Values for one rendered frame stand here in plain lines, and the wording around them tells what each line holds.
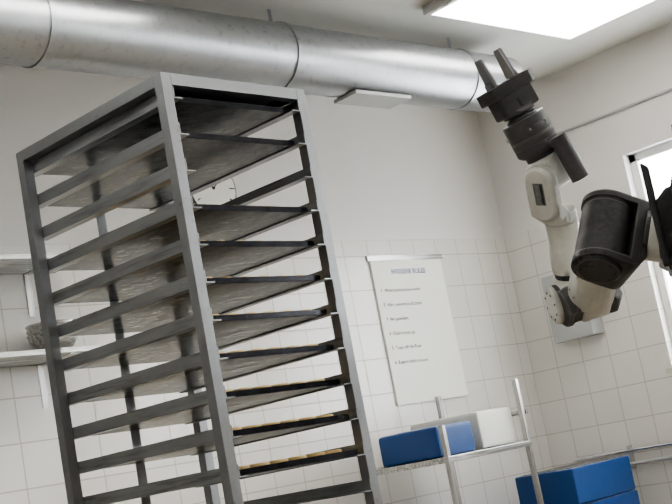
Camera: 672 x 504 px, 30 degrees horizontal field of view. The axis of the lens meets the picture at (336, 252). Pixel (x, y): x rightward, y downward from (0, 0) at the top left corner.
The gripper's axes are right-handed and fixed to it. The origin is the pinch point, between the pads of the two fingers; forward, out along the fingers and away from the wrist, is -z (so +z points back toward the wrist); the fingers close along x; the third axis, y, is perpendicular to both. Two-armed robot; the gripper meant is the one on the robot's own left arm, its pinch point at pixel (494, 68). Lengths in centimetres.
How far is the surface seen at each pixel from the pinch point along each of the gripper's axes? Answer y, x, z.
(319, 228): -91, -16, 15
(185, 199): -70, -48, -8
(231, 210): -80, -37, 0
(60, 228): -119, -69, -18
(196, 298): -68, -58, 13
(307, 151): -93, -8, -4
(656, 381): -431, 237, 218
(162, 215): -81, -52, -7
